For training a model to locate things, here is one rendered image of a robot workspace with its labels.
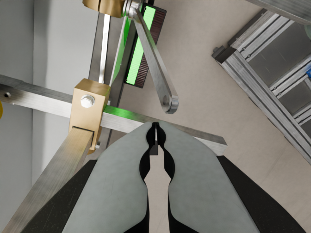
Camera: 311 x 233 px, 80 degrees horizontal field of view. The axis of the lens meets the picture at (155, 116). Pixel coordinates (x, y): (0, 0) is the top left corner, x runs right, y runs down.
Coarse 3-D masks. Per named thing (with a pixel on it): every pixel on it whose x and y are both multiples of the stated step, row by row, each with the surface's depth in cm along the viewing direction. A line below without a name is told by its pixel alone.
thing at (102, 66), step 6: (108, 18) 36; (108, 24) 37; (108, 30) 37; (102, 42) 38; (102, 48) 39; (102, 54) 40; (102, 60) 40; (102, 66) 41; (102, 72) 42; (102, 78) 42
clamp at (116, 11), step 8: (88, 0) 21; (96, 0) 21; (104, 0) 21; (112, 0) 21; (120, 0) 22; (96, 8) 21; (104, 8) 21; (112, 8) 22; (120, 8) 22; (112, 16) 22; (120, 16) 23
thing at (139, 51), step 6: (150, 12) 36; (144, 18) 37; (150, 18) 37; (150, 24) 37; (138, 42) 39; (138, 48) 40; (138, 54) 40; (132, 60) 41; (138, 60) 41; (132, 66) 41; (138, 66) 41; (132, 72) 42; (132, 78) 43
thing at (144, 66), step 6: (156, 12) 36; (162, 12) 36; (156, 18) 37; (162, 18) 37; (156, 24) 37; (150, 30) 38; (156, 30) 38; (156, 36) 38; (144, 60) 41; (144, 66) 41; (138, 72) 42; (144, 72) 42; (138, 78) 43; (144, 78) 43; (138, 84) 43
